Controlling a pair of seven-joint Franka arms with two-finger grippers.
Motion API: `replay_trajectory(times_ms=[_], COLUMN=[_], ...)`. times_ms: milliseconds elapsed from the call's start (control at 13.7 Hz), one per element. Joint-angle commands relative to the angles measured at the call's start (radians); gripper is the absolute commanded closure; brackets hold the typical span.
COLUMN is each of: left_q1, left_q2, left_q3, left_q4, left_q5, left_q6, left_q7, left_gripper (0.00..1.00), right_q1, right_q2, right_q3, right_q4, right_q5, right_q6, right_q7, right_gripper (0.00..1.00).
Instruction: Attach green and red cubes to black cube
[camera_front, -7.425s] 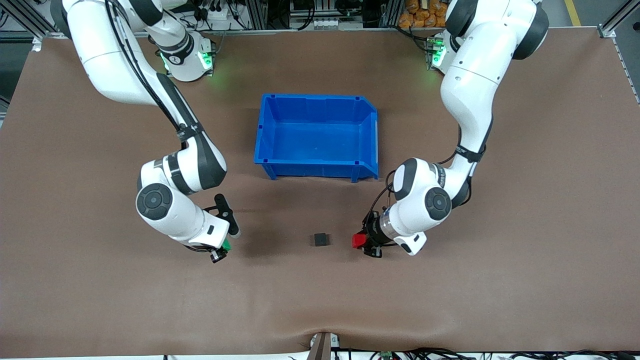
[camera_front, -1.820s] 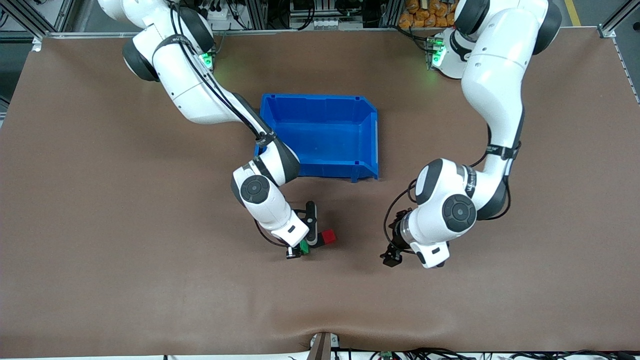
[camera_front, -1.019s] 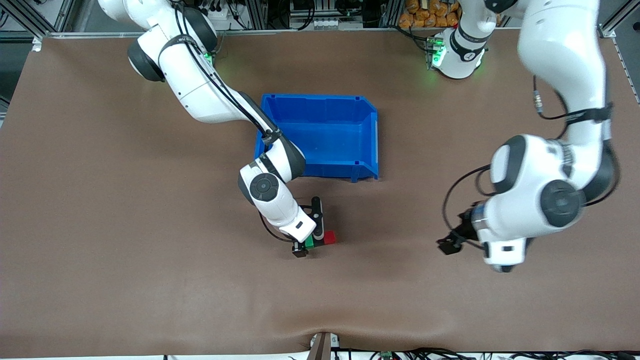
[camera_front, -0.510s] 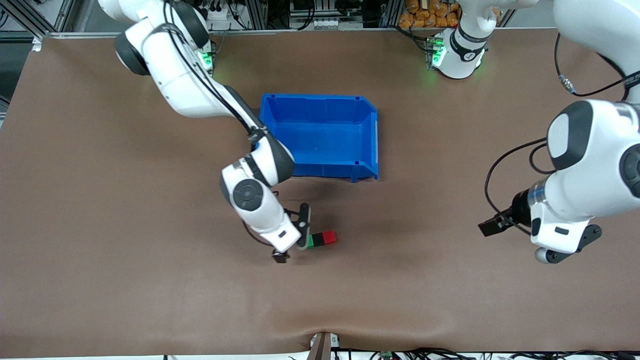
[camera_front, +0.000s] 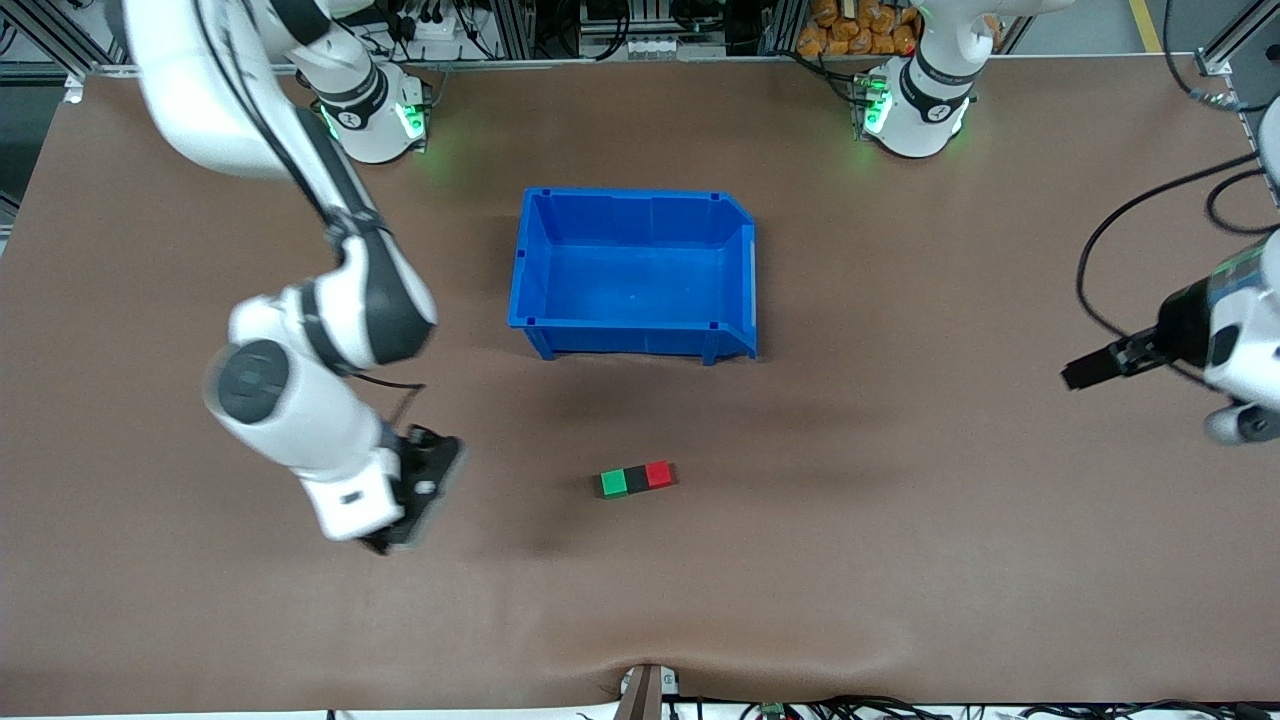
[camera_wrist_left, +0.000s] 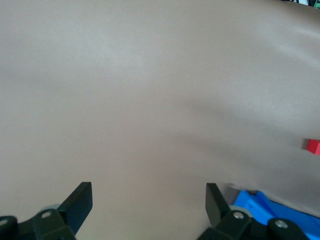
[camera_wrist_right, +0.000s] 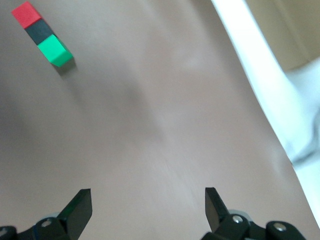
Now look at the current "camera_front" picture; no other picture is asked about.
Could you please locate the aluminium frame post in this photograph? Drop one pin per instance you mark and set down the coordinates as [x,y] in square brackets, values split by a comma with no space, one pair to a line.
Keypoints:
[785,25]
[515,30]

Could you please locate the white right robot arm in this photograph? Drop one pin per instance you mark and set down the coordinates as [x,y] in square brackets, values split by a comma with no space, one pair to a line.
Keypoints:
[200,100]

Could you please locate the orange packets pile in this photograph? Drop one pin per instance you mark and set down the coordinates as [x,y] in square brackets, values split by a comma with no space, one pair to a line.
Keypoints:
[835,30]

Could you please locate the blue plastic bin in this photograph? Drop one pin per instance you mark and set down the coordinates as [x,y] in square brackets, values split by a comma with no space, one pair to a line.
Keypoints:
[630,285]

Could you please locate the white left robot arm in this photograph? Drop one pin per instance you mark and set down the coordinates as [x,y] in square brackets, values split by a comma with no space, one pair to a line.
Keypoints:
[915,120]

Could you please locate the black cube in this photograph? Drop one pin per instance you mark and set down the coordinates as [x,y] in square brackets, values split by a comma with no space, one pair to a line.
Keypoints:
[637,479]

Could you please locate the black electronics box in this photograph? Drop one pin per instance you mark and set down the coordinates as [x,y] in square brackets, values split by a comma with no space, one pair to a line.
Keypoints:
[655,45]

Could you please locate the small green connector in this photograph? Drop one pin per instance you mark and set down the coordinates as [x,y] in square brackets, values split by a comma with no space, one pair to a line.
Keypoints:
[772,710]

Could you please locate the white power strip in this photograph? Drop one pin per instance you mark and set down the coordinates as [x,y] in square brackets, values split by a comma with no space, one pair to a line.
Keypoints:
[450,40]

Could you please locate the aluminium table edge rail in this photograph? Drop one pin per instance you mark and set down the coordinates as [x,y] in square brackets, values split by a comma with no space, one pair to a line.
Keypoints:
[600,62]

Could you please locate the red cube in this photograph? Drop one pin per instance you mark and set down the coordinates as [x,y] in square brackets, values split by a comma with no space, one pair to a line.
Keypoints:
[659,473]

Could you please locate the green cube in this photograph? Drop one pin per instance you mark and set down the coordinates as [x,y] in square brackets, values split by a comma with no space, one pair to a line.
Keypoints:
[613,484]

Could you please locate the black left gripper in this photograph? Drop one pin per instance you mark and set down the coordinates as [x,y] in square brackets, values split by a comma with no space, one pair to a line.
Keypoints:
[1181,326]

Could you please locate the aluminium frame profile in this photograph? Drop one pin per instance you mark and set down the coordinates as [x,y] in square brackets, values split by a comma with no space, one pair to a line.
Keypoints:
[50,40]
[1225,50]

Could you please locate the brown table mat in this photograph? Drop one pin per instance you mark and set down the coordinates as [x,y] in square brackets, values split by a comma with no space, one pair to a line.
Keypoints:
[700,600]

